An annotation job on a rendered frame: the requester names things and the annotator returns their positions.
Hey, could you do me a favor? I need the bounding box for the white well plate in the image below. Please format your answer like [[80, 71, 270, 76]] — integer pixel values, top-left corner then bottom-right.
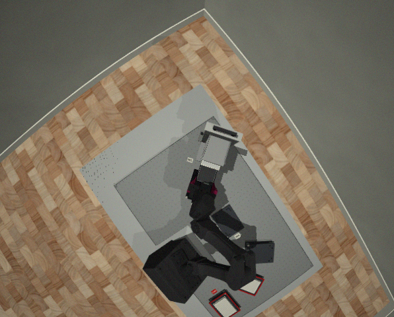
[[201, 160, 220, 170], [213, 297, 237, 317], [241, 279, 261, 293]]

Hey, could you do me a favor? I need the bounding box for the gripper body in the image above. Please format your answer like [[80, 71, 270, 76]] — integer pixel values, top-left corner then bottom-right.
[[187, 184, 216, 199]]

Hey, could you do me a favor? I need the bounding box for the grey tower with black slots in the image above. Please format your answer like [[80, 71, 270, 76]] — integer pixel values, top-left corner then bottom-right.
[[196, 130, 239, 166]]

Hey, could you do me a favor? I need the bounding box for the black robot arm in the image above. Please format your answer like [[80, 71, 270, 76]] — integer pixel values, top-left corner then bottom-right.
[[171, 181, 256, 291]]

